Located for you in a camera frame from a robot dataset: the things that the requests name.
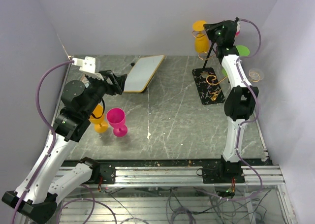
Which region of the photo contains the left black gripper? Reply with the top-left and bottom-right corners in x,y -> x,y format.
82,69 -> 127,117

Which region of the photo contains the yellow wine glass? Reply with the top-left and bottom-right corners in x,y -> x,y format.
89,104 -> 109,133
192,20 -> 210,53

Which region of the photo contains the clear wine glass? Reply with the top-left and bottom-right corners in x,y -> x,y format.
248,68 -> 264,83

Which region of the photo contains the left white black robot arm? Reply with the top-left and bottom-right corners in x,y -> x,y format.
1,70 -> 127,224

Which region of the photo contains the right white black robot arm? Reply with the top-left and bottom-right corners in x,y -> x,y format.
202,18 -> 259,183

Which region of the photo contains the green wine glass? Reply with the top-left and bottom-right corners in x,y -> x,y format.
221,45 -> 250,77

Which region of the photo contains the gold black wine glass rack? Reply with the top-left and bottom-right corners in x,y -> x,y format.
192,45 -> 259,108

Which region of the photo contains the yellow framed whiteboard tablet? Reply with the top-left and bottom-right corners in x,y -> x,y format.
124,55 -> 165,93

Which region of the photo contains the orange picture book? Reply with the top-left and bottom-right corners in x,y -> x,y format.
81,76 -> 90,87

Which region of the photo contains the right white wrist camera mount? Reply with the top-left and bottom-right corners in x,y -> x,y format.
235,17 -> 241,32

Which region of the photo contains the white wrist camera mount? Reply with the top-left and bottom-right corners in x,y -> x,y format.
235,17 -> 241,32
72,56 -> 104,81

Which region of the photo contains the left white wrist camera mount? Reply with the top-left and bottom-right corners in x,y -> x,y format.
72,56 -> 104,81

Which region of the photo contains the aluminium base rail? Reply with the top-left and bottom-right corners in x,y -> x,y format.
56,159 -> 283,188

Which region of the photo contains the floor cable bundle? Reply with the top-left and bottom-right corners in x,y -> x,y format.
81,184 -> 269,224

